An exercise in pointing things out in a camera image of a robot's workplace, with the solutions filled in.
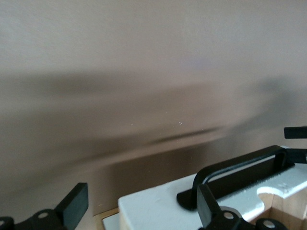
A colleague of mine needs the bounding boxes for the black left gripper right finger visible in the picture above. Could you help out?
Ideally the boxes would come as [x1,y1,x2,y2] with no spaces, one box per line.
[196,184,286,230]

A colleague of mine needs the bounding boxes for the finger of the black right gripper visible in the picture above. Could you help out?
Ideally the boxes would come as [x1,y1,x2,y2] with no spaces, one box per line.
[283,126,307,140]
[286,148,307,165]

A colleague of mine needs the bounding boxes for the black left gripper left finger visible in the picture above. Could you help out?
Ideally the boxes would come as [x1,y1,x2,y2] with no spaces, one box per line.
[0,183,89,230]

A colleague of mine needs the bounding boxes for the black metal drawer handle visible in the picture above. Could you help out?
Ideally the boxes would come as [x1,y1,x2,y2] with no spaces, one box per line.
[177,145,296,212]

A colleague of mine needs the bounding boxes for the white-fronted wooden drawer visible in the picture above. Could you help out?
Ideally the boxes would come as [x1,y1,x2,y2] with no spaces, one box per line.
[118,145,307,230]

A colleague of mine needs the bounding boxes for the light wooden cabinet box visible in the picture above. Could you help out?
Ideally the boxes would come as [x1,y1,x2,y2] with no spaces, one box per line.
[93,207,125,230]

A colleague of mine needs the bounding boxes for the brown table cover sheet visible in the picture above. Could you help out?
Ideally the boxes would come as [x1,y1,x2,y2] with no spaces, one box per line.
[0,0,307,218]

